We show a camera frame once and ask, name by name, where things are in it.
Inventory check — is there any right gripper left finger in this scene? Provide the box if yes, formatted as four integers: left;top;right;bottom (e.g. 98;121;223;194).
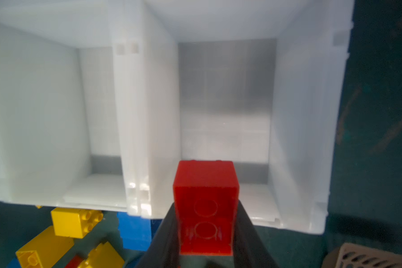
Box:
136;203;180;268

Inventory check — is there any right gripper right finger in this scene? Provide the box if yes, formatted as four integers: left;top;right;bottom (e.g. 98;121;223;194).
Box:
233;201;279;268

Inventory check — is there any blue lego brick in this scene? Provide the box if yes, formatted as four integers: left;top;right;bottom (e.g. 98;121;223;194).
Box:
117;212;162;251

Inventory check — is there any red lego tall brick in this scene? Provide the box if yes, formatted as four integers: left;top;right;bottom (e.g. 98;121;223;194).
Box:
173;160;240;256

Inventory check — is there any yellow lego square brick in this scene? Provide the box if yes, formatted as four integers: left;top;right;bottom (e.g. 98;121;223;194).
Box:
51;208;104;239

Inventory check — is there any small red lego brick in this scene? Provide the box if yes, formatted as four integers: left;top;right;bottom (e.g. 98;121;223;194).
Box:
64;255;84;268

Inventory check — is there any brown slotted scoop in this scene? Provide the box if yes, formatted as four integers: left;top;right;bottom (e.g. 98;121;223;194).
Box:
321;243;402;268

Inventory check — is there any right white bin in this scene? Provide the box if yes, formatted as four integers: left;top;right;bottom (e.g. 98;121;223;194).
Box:
107;1;354;235

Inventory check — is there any white bin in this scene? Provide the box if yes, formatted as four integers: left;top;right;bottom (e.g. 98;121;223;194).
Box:
0;0;148;212
107;1;354;235

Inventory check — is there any middle white bin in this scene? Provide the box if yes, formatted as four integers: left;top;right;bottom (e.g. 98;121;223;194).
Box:
0;0;148;212

